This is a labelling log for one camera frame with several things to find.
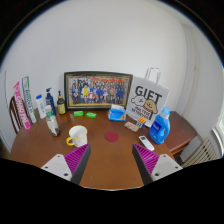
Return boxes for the blue detergent bottle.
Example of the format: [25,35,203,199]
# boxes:
[148,106,172,145]

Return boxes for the amber pump bottle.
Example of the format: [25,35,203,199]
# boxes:
[56,90,67,115]

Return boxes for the flat round red coaster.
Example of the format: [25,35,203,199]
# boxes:
[104,130,120,143]

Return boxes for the blue tissue pack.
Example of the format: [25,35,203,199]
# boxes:
[107,104,128,122]

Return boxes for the dark framed group photo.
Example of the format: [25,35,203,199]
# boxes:
[63,70,134,111]

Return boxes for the white blue-capped lotion bottle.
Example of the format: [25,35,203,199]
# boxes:
[35,94,47,120]

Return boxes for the brown wooden side table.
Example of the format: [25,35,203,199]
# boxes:
[164,110,198,158]

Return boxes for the clear green-labelled drink bottle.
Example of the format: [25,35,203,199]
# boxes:
[45,105,61,137]

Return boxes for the colourful puzzle cube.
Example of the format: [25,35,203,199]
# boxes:
[136,117,147,129]

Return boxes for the white flowered yellow-rimmed mug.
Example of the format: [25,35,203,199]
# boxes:
[65,125,89,148]

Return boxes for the pink shuttlecock tube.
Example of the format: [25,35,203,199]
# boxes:
[13,81,32,131]

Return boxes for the small patterned flat pack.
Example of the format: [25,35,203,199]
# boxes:
[123,121,140,133]

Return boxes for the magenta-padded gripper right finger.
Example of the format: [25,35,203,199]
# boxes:
[132,143,184,185]

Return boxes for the white remote control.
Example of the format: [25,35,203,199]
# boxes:
[138,134,156,152]

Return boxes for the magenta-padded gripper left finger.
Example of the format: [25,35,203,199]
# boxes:
[40,143,92,185]

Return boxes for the dark blue pump bottle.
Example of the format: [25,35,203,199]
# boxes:
[45,87,57,116]

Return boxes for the white printed gift bag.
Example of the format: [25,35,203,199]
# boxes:
[125,67,170,128]

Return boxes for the white green shuttlecock tube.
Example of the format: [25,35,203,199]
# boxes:
[21,76,38,125]

